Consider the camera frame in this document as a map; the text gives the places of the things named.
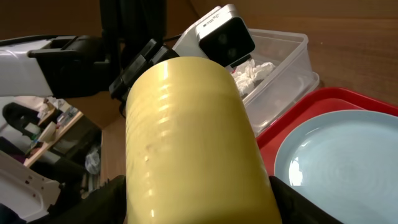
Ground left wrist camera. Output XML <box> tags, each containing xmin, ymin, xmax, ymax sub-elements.
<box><xmin>172</xmin><ymin>4</ymin><xmax>255</xmax><ymax>67</ymax></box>

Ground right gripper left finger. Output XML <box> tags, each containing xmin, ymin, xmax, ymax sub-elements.
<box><xmin>33</xmin><ymin>175</ymin><xmax>126</xmax><ymax>224</ymax></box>

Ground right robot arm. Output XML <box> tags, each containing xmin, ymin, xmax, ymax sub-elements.
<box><xmin>1</xmin><ymin>153</ymin><xmax>336</xmax><ymax>223</ymax></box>

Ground yellow plastic cup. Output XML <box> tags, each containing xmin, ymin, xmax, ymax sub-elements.
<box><xmin>126</xmin><ymin>57</ymin><xmax>282</xmax><ymax>223</ymax></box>

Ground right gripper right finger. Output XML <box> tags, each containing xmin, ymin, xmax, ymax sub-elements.
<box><xmin>269</xmin><ymin>175</ymin><xmax>342</xmax><ymax>224</ymax></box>

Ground red serving tray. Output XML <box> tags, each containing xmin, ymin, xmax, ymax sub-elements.
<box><xmin>257</xmin><ymin>88</ymin><xmax>397</xmax><ymax>175</ymax></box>

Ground light blue plate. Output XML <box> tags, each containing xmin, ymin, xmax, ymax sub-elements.
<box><xmin>274</xmin><ymin>110</ymin><xmax>397</xmax><ymax>223</ymax></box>

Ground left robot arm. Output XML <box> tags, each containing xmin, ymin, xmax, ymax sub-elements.
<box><xmin>1</xmin><ymin>1</ymin><xmax>177</xmax><ymax>116</ymax></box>

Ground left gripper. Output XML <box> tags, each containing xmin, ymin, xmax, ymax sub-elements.
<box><xmin>109</xmin><ymin>39</ymin><xmax>179</xmax><ymax>118</ymax></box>

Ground white tissue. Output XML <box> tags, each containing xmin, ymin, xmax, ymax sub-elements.
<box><xmin>231</xmin><ymin>59</ymin><xmax>275</xmax><ymax>98</ymax></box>

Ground clear plastic waste bin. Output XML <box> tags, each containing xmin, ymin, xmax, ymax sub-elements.
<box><xmin>242</xmin><ymin>29</ymin><xmax>320</xmax><ymax>136</ymax></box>

